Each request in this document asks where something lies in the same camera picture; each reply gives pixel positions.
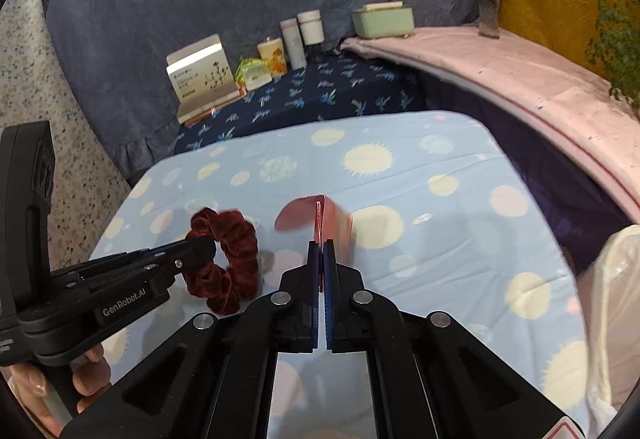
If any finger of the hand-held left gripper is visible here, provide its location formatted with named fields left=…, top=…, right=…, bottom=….
left=89, top=240, right=195, bottom=271
left=49, top=236, right=219, bottom=302

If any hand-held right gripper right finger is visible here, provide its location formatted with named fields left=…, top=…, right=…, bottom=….
left=322, top=239, right=586, bottom=439

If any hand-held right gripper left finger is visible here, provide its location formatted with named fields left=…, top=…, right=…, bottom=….
left=60, top=239, right=322, bottom=439

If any dark red velvet scrunchie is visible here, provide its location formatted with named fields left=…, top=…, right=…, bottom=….
left=182, top=208, right=260, bottom=315

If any red white packet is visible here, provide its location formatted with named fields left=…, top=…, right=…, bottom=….
left=276, top=193, right=356, bottom=265

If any bin with white bag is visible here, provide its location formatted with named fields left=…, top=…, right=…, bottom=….
left=575, top=224, right=640, bottom=425

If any person's left hand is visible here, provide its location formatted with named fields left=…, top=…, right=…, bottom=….
left=7, top=341, right=113, bottom=437

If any light blue dotted tablecloth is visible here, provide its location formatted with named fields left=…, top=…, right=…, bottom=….
left=87, top=109, right=596, bottom=439

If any red thin book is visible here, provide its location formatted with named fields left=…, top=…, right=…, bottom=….
left=184, top=94, right=247, bottom=125

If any gold and white box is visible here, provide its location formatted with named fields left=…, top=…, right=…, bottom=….
left=166, top=34, right=241, bottom=125

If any navy printed cloth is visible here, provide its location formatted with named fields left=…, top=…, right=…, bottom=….
left=172, top=50, right=426, bottom=157

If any green packet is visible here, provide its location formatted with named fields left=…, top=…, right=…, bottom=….
left=235, top=56, right=273, bottom=92

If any yellow printed can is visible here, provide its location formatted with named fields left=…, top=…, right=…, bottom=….
left=257, top=38, right=287, bottom=76

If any tall white bottle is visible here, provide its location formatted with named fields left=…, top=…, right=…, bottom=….
left=280, top=18, right=307, bottom=70

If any dark purple cloth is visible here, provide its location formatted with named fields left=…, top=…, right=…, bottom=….
left=417, top=66, right=633, bottom=265

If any white jar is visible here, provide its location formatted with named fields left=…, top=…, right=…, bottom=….
left=297, top=10, right=325, bottom=45

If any green tissue box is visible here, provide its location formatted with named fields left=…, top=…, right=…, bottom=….
left=351, top=2, right=416, bottom=39

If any pink cloth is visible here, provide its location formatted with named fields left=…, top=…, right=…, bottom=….
left=340, top=25, right=640, bottom=220

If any potted green plant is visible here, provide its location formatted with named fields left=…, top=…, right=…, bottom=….
left=550, top=0, right=640, bottom=115

